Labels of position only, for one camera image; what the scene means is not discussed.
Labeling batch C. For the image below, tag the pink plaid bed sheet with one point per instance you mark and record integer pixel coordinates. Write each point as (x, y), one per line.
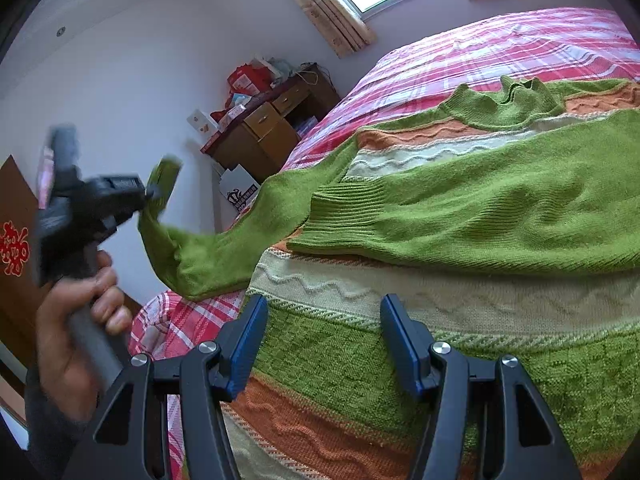
(450, 60)

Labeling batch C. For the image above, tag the wooden desk with drawers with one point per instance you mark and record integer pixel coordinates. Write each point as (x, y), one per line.
(260, 135)

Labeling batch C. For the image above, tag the red gift bag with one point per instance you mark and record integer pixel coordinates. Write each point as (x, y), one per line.
(247, 80)

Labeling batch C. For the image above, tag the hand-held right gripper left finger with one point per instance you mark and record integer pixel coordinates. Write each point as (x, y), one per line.
(247, 345)

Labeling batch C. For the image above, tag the green striped knit sweater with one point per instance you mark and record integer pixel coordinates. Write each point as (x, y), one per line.
(475, 200)

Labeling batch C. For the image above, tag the person's left forearm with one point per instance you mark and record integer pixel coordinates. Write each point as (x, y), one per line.
(47, 435)

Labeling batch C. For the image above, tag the red paper door decoration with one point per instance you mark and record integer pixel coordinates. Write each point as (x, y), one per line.
(12, 250)

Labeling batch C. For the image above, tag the white paper bag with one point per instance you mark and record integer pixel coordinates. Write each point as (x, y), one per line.
(237, 187)

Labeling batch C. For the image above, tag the person's left hand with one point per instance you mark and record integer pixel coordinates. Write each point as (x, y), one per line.
(60, 340)

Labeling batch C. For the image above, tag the brown wooden door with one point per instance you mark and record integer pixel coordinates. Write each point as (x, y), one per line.
(15, 190)

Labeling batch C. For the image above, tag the small white box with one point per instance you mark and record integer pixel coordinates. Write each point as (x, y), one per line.
(201, 121)

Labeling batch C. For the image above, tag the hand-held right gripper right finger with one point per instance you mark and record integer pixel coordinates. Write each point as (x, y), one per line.
(402, 350)

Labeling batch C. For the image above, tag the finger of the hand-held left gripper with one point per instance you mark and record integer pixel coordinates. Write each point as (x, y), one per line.
(151, 191)

